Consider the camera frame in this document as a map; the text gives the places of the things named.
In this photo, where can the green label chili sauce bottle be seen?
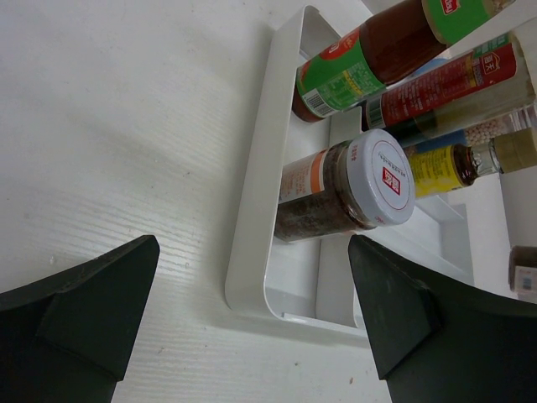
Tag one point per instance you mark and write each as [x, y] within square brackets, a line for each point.
[383, 50]

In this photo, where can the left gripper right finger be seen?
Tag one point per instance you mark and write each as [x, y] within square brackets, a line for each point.
[436, 339]

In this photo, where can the small yellow label bottle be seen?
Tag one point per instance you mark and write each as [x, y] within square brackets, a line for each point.
[458, 166]

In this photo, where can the tall dark soy sauce bottle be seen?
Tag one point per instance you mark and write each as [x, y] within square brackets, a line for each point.
[487, 82]

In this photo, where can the white divided tray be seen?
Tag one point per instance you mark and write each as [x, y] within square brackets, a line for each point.
[307, 286]

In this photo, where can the light spice jar white lid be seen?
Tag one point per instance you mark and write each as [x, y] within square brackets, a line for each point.
[522, 269]

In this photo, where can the dark spice jar white lid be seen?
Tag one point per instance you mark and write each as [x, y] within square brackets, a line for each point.
[354, 186]

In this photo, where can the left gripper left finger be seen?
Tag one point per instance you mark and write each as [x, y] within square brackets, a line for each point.
[69, 336]

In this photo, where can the blue label white canister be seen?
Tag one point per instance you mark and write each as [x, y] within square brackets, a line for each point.
[480, 133]

